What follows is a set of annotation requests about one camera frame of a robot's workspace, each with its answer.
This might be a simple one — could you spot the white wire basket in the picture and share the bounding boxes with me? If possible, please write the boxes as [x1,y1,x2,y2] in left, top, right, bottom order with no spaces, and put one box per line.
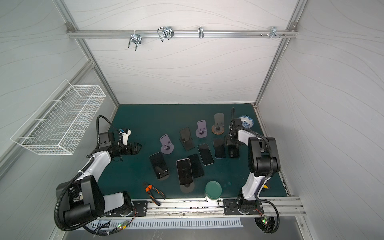
[10,80,106,156]

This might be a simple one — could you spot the aluminium cross rail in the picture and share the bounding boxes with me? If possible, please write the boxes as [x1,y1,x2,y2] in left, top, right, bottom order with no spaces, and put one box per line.
[67,29,299,39]

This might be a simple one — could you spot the green table mat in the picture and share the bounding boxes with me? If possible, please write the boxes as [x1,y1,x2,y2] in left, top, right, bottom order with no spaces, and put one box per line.
[97,103,288,200]

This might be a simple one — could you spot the dark stand front left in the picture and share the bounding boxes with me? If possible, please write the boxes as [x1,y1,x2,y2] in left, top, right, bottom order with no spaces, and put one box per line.
[156,171,170,181]

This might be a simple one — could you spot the orange black pliers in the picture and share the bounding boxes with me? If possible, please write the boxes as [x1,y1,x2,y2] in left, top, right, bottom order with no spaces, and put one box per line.
[143,182,166,206]

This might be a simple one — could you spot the green lid jar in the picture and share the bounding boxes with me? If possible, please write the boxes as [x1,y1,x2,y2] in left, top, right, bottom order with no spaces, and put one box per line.
[205,181,222,202]

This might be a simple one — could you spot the black smartphone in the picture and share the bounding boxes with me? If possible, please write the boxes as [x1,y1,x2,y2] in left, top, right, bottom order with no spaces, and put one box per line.
[149,152,169,174]
[198,143,215,166]
[228,145,240,159]
[188,154,205,179]
[176,158,193,186]

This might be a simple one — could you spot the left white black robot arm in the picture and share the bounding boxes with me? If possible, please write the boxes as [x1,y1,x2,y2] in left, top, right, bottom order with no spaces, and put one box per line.
[54,129,142,232]

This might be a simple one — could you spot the dark round phone stand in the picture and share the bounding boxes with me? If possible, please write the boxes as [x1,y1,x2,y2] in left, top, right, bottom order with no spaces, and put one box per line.
[180,182,195,194]

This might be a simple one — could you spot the metal clamp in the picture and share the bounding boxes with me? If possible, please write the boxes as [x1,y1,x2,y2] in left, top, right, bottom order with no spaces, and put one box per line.
[157,26,175,42]
[198,27,204,39]
[260,27,286,39]
[128,31,142,51]

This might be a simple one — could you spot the blue white porcelain bowl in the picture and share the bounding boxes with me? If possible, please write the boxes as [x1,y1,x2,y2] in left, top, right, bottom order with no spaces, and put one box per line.
[240,115,254,129]

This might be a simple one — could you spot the lilac phone stand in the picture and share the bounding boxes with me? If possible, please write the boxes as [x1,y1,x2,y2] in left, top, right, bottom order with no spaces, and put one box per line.
[196,120,208,138]

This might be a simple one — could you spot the blue edged smartphone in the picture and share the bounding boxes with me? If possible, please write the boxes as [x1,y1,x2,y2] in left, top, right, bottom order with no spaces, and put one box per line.
[213,139,226,159]

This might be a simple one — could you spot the left metal clamp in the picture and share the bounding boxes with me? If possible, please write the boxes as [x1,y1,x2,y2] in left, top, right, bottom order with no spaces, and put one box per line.
[128,31,142,51]

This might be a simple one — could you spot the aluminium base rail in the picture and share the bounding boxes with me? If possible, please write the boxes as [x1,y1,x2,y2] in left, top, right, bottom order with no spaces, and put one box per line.
[59,196,307,221]

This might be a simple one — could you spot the right metal clamp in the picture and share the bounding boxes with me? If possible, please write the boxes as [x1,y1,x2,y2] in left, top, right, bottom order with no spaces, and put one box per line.
[260,27,286,39]

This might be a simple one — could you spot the white slotted cable duct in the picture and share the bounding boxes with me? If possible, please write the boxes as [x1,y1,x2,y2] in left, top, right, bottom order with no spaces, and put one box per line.
[89,218,244,231]

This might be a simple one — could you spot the brown round phone stand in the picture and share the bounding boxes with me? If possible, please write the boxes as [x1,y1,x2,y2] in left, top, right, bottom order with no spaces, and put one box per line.
[212,113,225,135]

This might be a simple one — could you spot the black square phone stand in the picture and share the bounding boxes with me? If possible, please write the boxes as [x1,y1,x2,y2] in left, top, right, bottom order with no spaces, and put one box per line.
[180,127,195,151]

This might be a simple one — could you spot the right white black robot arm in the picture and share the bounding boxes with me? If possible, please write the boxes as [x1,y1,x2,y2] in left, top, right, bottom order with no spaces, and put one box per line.
[225,108,281,215]

